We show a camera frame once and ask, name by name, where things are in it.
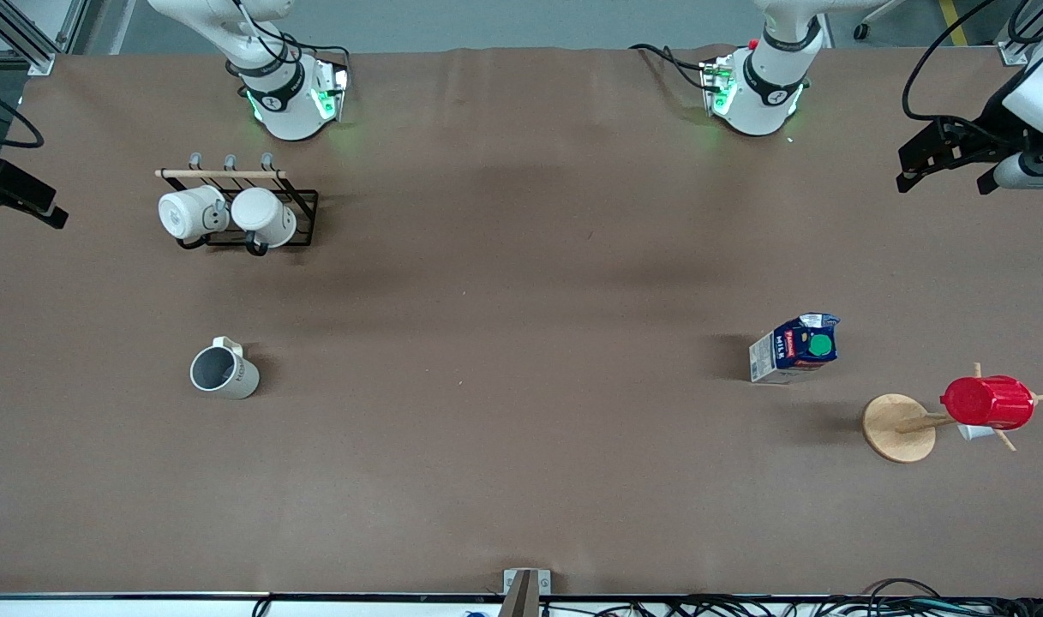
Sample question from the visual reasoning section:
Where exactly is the blue white milk carton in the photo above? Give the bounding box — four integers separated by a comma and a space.
749, 313, 841, 385

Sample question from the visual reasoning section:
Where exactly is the grey ceramic mug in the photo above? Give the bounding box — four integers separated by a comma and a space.
189, 336, 261, 400

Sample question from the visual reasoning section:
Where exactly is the red plastic cup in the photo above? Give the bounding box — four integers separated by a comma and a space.
940, 375, 1037, 431

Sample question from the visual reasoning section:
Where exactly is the white chair leg with castor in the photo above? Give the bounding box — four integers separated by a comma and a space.
853, 0, 904, 41

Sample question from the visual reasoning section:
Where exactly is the white mug with dotted base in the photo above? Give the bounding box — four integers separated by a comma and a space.
159, 185, 231, 243

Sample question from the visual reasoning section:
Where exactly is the plain white mug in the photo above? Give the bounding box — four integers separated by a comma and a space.
231, 188, 298, 251

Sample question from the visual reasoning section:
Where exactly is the wooden mug tree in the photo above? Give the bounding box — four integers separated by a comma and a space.
861, 362, 1043, 464

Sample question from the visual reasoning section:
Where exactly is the aluminium frame profile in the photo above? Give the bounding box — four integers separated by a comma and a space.
0, 0, 89, 76
997, 0, 1043, 68

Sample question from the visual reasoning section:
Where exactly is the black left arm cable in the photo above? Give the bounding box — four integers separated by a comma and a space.
902, 0, 1002, 123

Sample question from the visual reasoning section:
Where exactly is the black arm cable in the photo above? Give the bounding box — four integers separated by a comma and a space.
228, 0, 351, 74
902, 0, 1002, 123

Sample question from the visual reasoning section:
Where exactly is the black loose cable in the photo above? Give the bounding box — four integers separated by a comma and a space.
0, 81, 44, 149

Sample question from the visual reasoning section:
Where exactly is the black wire mug rack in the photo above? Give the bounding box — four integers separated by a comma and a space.
155, 153, 320, 256

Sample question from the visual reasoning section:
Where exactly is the black base cable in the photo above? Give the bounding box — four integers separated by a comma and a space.
630, 43, 712, 91

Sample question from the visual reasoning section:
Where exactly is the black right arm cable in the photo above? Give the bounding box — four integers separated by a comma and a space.
228, 0, 351, 74

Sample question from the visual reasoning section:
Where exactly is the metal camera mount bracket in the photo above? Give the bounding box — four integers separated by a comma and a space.
497, 568, 552, 617

